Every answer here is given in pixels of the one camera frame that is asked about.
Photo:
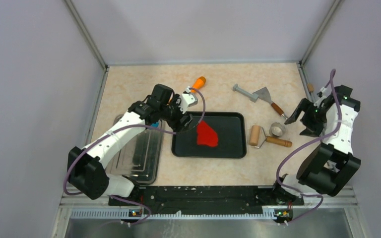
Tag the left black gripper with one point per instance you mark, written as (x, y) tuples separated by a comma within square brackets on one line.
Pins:
[(176, 124)]

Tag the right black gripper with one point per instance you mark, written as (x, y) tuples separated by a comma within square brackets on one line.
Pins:
[(311, 129)]

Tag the red dough piece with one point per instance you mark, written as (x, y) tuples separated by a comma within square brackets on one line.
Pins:
[(206, 135)]

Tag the metal scraper wooden handle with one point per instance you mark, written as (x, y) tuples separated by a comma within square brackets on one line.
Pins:
[(264, 95)]

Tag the wooden rolling pin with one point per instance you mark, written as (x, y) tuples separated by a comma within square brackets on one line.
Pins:
[(258, 137)]

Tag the black baking tray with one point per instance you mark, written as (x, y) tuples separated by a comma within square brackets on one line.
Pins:
[(218, 135)]

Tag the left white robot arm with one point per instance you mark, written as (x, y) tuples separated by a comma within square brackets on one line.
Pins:
[(86, 167)]

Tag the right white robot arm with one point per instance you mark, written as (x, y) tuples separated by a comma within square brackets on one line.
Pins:
[(332, 163)]

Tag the small wooden block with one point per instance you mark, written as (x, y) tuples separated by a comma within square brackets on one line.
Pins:
[(310, 88)]

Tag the orange toy carrot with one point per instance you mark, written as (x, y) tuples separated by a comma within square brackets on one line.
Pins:
[(199, 83)]

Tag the silver metal tray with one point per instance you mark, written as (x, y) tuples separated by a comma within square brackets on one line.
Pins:
[(139, 158)]

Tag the grey dumbbell tool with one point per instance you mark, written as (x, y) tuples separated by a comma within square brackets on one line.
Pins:
[(253, 97)]

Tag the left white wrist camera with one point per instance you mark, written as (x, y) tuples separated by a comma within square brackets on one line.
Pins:
[(187, 100)]

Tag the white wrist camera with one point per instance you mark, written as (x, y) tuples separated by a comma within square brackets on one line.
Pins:
[(323, 94), (187, 100)]

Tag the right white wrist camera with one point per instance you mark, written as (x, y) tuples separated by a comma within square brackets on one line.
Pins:
[(323, 94)]

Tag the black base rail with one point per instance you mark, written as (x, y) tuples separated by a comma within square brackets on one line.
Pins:
[(211, 200)]

